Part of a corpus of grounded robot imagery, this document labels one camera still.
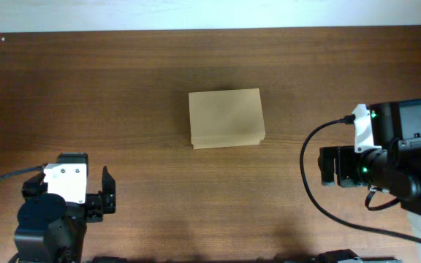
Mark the cardboard box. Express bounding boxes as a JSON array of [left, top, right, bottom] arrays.
[[189, 88, 265, 150]]

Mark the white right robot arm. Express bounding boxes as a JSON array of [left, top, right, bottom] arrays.
[[318, 99, 421, 238]]

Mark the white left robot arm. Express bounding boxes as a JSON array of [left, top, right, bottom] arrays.
[[10, 153, 116, 263]]

